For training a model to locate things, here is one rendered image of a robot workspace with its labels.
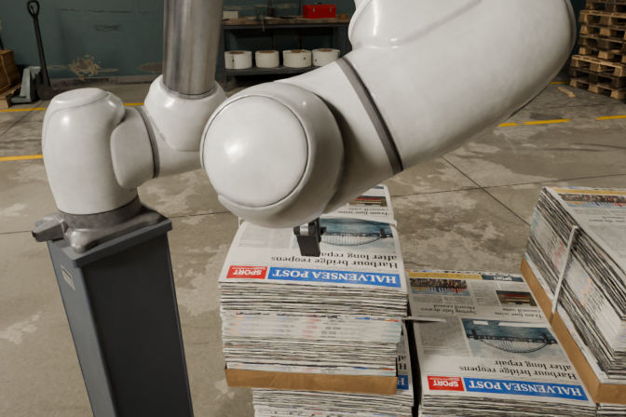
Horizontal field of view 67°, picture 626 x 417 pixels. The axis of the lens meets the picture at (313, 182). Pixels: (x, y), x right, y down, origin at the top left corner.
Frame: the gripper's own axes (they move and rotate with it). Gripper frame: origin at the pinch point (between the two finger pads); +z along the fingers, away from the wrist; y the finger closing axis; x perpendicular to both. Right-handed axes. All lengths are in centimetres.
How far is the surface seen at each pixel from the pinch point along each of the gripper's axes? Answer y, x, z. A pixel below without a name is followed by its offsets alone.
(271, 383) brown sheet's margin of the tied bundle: 33.4, -7.5, 10.4
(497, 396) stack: 34.3, 30.4, 14.1
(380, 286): 14.9, 9.7, 1.6
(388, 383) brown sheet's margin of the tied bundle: 32.0, 12.0, 10.6
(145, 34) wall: -226, -297, 549
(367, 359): 28.0, 8.4, 9.1
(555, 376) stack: 32, 42, 19
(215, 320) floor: 58, -58, 147
